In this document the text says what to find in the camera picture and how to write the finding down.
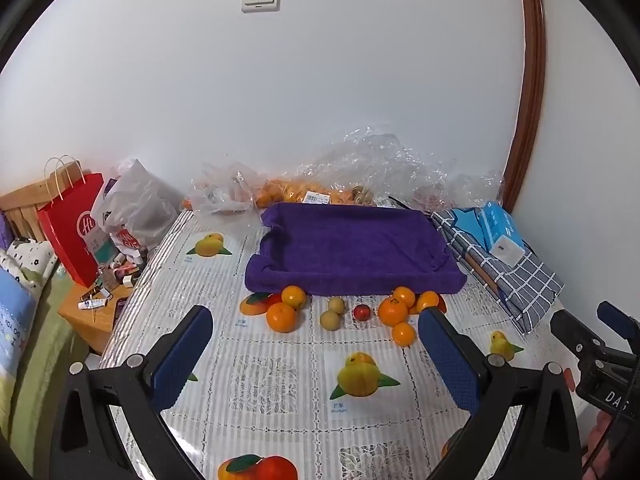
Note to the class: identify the blue star-shaped cushion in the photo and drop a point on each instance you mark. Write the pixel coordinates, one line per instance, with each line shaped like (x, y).
(465, 225)

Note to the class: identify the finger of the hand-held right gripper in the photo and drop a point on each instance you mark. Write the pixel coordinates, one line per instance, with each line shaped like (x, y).
(617, 317)
(575, 332)

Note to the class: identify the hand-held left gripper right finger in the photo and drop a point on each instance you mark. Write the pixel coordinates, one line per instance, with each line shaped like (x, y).
(447, 362)

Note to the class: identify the cluster of small bottles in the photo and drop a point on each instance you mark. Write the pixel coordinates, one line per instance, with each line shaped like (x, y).
(120, 270)

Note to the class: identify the crumpled clear plastic wrap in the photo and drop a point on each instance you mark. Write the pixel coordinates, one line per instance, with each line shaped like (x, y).
(390, 165)

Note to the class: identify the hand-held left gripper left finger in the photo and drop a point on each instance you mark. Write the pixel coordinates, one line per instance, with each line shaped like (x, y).
(180, 360)

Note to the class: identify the purple towel-lined tray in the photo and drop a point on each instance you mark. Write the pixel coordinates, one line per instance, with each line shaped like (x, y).
(350, 245)

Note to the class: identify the small orange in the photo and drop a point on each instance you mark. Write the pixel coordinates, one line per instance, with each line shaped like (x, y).
(293, 296)
(427, 301)
(403, 334)
(404, 296)

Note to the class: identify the blue printed blanket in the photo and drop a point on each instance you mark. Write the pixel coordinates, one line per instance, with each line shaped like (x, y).
(12, 325)

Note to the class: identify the white dotted pillow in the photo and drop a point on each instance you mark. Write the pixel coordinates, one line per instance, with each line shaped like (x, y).
(25, 257)

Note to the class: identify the person's right hand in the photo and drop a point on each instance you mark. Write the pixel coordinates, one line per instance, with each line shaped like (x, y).
(597, 442)

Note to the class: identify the small red fruit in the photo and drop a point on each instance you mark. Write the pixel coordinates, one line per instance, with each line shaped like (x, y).
(362, 312)

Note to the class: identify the clear plastic bag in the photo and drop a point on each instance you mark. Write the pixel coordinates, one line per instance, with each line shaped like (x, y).
(225, 190)

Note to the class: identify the clear bag of oranges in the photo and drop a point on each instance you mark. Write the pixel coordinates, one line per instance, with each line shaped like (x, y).
(300, 191)

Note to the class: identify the small yellow-green fruit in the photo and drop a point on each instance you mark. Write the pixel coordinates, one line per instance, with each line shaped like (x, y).
(336, 305)
(330, 320)

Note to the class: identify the white tube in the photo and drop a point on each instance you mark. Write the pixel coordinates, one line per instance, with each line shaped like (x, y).
(92, 303)

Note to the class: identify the blue tissue pack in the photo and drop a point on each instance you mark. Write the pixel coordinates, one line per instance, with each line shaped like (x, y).
(500, 230)

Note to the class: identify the wooden headboard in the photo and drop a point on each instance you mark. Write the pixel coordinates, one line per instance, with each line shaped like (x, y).
(22, 205)

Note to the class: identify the white plastic bag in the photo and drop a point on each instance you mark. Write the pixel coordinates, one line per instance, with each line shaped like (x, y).
(135, 210)

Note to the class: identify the green bedsheet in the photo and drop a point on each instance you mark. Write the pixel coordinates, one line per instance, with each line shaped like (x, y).
(42, 370)

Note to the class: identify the large orange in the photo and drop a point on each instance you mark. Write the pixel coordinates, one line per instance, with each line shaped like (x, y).
(392, 310)
(281, 317)

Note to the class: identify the wooden nightstand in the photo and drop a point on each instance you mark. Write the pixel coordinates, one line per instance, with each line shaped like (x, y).
(95, 322)

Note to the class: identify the dark phone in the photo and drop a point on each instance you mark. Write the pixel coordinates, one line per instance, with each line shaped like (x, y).
(121, 308)

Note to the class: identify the red paper shopping bag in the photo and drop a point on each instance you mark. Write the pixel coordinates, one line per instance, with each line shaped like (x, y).
(67, 232)

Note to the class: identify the fruit-print tablecloth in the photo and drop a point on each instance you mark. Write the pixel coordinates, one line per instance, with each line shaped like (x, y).
(280, 385)

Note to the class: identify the brown wooden door frame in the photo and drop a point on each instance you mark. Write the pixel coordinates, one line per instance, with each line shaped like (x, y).
(532, 85)

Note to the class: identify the grey checkered cloth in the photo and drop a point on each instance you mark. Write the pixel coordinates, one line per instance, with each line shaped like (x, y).
(530, 280)

